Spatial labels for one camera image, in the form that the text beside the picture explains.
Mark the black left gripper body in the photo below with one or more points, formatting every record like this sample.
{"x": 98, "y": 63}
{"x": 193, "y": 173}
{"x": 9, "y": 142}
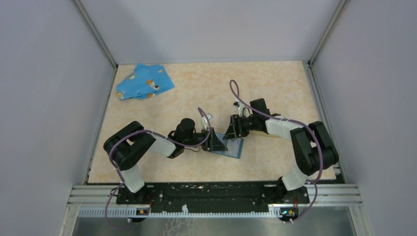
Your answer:
{"x": 197, "y": 137}

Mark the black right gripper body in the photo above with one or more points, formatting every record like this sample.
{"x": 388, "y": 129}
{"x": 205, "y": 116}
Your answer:
{"x": 248, "y": 124}

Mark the blue card holder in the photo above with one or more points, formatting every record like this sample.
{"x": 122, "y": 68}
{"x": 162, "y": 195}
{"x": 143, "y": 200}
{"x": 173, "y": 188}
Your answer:
{"x": 234, "y": 147}

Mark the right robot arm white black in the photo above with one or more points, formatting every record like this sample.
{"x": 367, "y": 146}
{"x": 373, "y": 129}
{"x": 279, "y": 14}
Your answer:
{"x": 313, "y": 148}

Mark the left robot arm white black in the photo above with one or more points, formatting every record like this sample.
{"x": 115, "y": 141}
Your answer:
{"x": 130, "y": 144}

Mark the blue patterned cloth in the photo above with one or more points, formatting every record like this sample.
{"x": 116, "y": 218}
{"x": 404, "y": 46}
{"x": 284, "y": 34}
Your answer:
{"x": 145, "y": 81}

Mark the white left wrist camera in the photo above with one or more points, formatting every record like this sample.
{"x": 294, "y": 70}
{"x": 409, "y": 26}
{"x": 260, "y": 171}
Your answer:
{"x": 206, "y": 119}

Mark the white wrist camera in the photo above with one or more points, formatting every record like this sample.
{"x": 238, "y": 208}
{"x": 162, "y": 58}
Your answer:
{"x": 206, "y": 119}
{"x": 240, "y": 108}

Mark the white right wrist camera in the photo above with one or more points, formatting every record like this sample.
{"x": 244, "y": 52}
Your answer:
{"x": 240, "y": 108}

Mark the right aluminium corner post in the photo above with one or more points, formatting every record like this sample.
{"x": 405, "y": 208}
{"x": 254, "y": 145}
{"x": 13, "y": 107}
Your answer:
{"x": 328, "y": 31}

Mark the aluminium corner post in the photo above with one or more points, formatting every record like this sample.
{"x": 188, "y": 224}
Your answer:
{"x": 94, "y": 32}
{"x": 328, "y": 31}

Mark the aluminium frame rail front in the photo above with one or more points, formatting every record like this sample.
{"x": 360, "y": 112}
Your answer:
{"x": 322, "y": 195}

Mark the white cable duct strip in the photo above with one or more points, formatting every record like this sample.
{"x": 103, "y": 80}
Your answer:
{"x": 133, "y": 212}

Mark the left aluminium corner post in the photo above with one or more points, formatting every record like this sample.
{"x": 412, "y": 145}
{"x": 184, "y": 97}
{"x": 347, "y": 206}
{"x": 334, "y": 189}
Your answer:
{"x": 94, "y": 32}

